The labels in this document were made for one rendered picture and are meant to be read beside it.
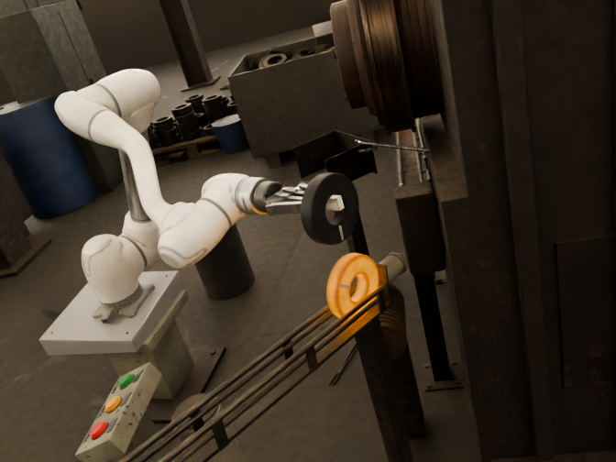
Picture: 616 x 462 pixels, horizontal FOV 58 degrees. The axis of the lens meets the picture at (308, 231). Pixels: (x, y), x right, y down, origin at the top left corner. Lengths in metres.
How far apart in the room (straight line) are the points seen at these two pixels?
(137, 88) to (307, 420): 1.21
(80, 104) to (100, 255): 0.57
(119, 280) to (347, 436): 0.95
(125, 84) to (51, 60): 3.09
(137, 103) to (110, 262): 0.58
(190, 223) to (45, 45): 3.65
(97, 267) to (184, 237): 0.79
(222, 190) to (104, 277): 0.81
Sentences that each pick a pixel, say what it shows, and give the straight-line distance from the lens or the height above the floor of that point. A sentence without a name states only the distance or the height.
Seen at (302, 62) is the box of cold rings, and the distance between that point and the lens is 4.01.
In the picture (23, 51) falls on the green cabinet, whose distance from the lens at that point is 4.95.
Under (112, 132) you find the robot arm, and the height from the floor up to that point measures 1.10.
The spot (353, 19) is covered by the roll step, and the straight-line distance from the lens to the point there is 1.43.
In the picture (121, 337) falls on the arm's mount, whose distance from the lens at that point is 2.04.
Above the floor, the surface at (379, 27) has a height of 1.20.
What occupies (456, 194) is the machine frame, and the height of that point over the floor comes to 0.87.
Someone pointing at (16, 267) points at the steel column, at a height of 0.03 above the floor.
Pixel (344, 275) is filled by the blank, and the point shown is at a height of 0.76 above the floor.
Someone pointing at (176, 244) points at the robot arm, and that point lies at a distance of 1.30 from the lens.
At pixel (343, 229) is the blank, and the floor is 0.86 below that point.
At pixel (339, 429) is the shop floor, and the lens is 1.95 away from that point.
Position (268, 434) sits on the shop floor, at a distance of 2.02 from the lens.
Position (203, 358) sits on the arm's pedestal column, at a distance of 2.42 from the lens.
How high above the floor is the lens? 1.40
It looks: 26 degrees down
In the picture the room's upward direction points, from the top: 16 degrees counter-clockwise
